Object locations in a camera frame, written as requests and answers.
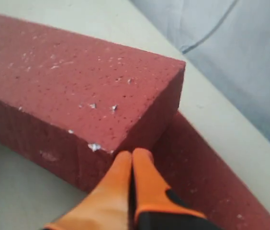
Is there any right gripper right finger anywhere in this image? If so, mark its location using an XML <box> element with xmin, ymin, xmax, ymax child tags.
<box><xmin>132</xmin><ymin>148</ymin><xmax>206</xmax><ymax>230</ymax></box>

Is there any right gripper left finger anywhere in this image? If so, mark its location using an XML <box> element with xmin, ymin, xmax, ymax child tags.
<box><xmin>44</xmin><ymin>151</ymin><xmax>132</xmax><ymax>230</ymax></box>

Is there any red brick back row left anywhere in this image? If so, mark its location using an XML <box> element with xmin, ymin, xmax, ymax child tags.
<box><xmin>152</xmin><ymin>113</ymin><xmax>270</xmax><ymax>230</ymax></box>

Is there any pale blue backdrop cloth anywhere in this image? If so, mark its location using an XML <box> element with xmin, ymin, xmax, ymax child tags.
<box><xmin>133</xmin><ymin>0</ymin><xmax>270</xmax><ymax>141</ymax></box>

